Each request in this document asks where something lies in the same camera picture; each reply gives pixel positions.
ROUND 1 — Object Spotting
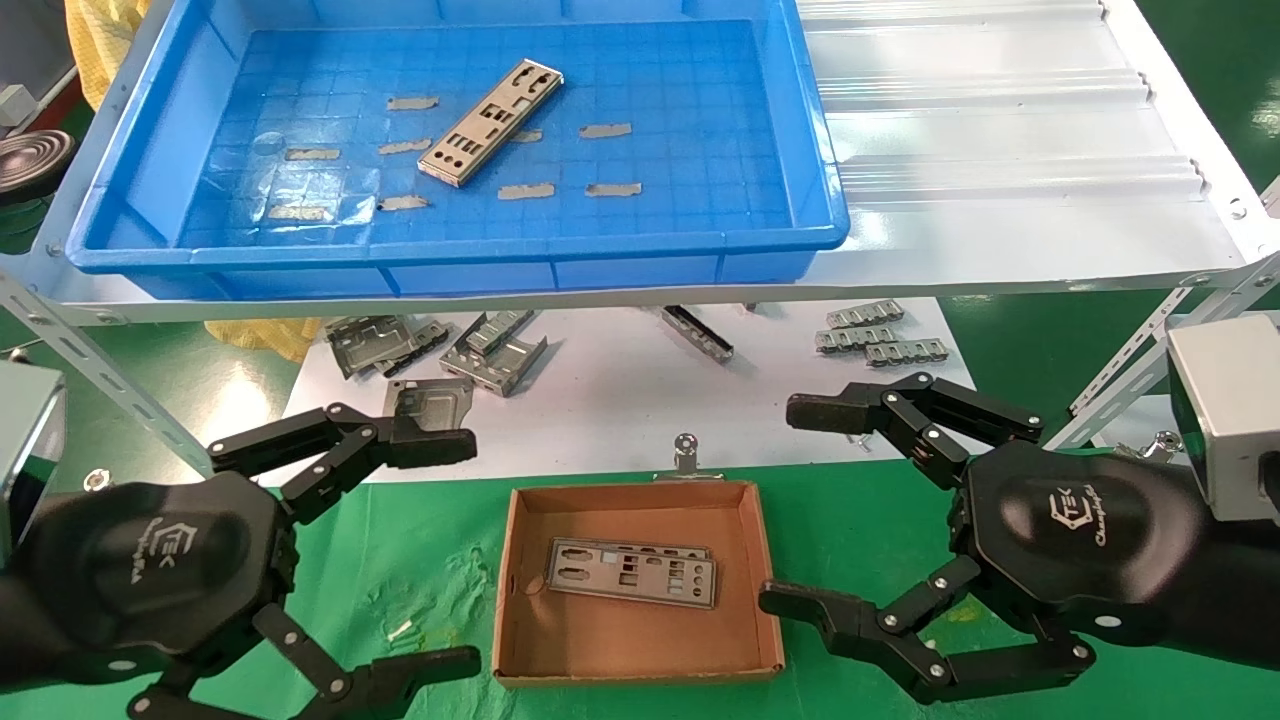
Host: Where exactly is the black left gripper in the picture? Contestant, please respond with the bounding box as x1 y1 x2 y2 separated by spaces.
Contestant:
20 403 483 720

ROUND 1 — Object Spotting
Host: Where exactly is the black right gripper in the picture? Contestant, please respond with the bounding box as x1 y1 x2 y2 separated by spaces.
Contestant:
758 373 1216 704

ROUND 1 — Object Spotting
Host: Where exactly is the silver metal port plate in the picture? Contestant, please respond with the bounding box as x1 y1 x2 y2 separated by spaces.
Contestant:
417 58 564 188

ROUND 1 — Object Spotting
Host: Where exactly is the brown cardboard box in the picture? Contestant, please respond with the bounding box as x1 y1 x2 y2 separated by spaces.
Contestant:
492 480 786 689

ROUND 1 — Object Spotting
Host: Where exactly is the blue plastic tray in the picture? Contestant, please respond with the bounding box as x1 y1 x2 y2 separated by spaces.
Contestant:
65 0 851 301

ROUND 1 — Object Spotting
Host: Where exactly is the green cloth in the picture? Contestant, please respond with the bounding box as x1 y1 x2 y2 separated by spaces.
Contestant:
0 455 1280 720

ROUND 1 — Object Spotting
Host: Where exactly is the small notched metal piece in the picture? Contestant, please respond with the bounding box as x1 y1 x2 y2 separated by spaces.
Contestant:
866 340 949 368
827 302 905 330
815 325 896 354

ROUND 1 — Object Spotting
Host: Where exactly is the grey metal port plate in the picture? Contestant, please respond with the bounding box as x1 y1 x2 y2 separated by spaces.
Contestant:
545 538 719 608

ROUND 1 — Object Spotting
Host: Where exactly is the long narrow metal strip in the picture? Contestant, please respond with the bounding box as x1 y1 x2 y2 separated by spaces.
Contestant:
655 305 734 362

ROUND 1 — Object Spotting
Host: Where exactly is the white metal shelf rack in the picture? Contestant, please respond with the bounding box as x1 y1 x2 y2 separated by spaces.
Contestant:
0 0 1280 491

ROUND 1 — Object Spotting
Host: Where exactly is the white board sheet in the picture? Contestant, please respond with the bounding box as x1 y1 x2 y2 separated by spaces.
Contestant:
283 297 986 486

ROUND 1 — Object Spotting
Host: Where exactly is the black round disc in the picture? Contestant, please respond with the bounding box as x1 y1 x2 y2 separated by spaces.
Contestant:
0 128 77 207

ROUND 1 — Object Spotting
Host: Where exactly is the flat grey metal bracket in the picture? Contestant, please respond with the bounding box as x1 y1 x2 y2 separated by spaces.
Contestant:
385 378 473 436

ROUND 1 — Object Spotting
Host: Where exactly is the bent grey metal bracket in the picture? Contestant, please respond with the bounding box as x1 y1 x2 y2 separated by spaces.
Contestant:
328 315 426 381

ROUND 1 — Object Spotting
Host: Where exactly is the folded grey metal bracket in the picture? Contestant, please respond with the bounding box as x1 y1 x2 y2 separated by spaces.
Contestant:
440 332 548 398

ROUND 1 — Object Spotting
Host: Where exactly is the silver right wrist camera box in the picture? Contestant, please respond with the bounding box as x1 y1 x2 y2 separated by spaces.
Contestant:
1167 315 1280 523

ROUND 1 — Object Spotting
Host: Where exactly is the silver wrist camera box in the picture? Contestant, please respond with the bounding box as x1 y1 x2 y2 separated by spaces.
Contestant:
0 362 67 571
1167 315 1280 523

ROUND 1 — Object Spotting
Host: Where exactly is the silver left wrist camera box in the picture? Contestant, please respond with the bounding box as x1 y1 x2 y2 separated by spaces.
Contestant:
0 362 67 571

